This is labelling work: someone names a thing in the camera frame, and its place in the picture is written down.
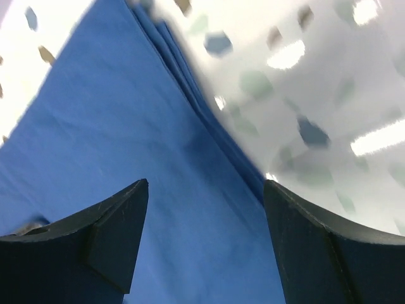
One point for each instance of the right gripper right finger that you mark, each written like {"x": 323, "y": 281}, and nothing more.
{"x": 325, "y": 258}

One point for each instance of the blue surgical cloth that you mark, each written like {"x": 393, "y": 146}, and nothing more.
{"x": 110, "y": 113}

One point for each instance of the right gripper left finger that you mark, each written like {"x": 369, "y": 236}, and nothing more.
{"x": 87, "y": 257}

